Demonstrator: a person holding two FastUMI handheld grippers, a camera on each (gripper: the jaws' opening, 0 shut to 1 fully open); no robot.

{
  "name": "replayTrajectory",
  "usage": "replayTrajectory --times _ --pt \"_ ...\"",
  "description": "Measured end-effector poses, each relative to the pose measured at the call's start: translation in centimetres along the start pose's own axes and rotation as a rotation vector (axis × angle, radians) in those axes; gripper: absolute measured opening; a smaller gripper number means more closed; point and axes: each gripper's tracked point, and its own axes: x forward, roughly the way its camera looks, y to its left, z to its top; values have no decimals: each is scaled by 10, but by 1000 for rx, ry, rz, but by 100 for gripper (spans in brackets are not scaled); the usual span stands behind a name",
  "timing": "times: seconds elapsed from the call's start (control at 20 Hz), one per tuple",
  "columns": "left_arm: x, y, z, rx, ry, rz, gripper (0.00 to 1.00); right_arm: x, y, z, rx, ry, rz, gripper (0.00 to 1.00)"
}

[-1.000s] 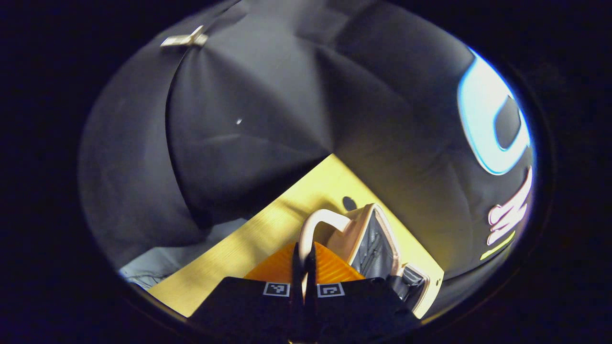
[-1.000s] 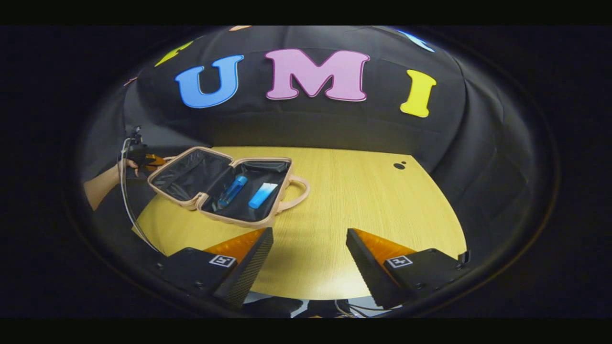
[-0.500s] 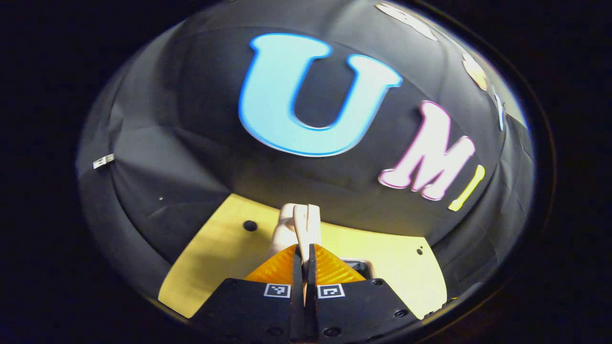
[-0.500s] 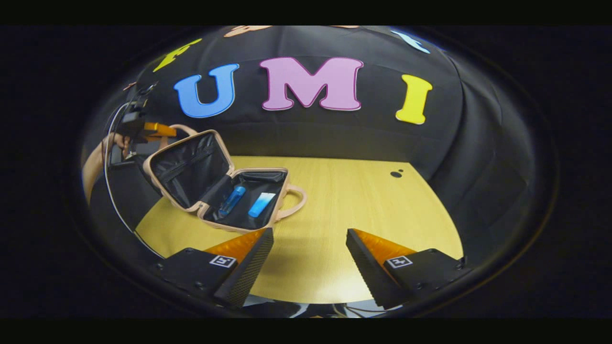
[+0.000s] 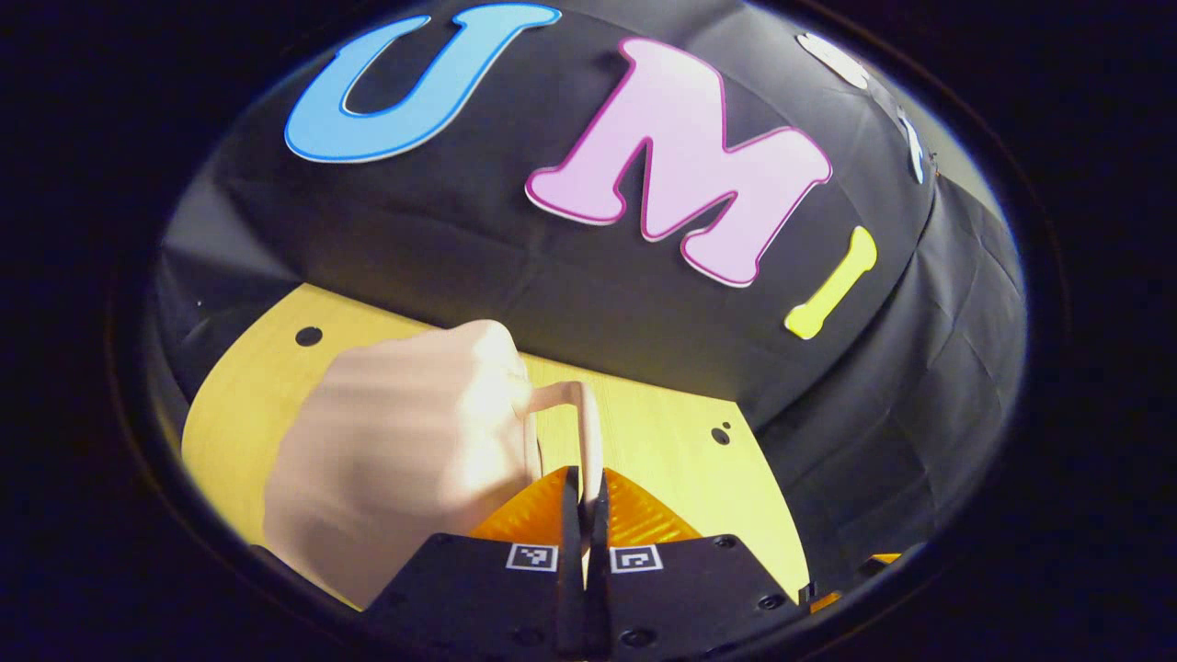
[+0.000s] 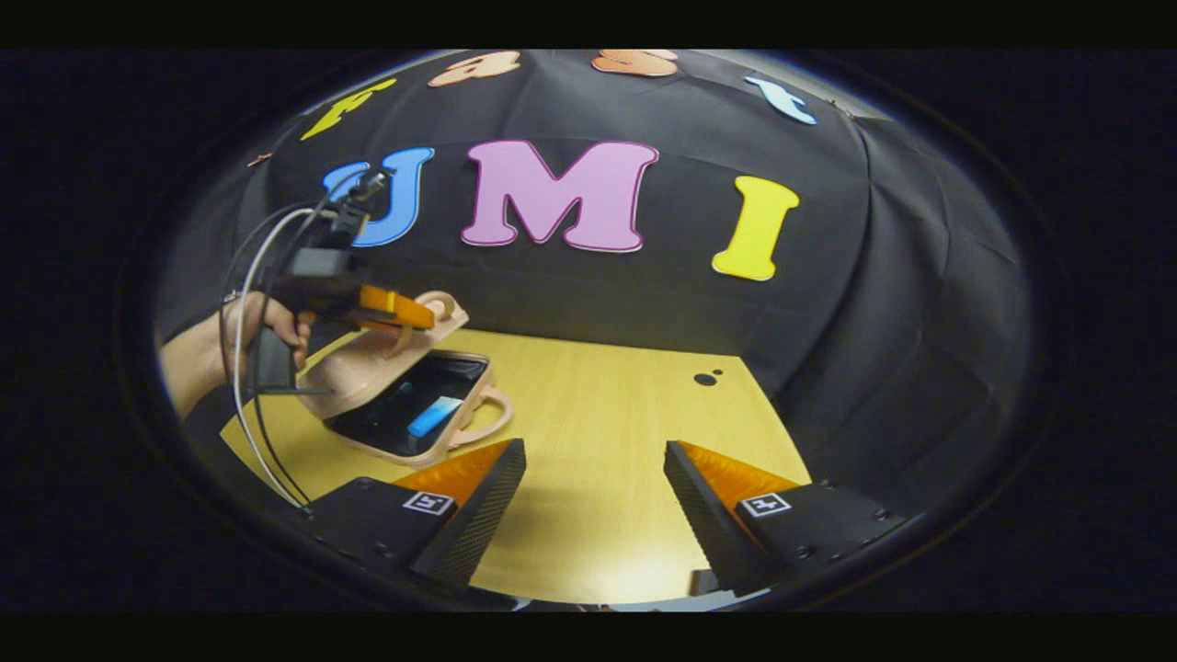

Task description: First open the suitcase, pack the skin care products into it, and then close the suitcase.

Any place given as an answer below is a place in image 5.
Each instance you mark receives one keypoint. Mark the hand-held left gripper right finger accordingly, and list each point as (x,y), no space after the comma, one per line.
(599,570)

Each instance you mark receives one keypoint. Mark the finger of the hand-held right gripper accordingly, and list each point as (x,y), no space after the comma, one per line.
(855,575)

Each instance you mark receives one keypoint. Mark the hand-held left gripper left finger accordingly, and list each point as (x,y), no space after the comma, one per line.
(572,570)

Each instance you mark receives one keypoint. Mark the beige suitcase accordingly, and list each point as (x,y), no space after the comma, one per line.
(395,450)

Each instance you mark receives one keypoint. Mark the black backdrop cloth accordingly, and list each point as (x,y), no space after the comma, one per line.
(478,248)

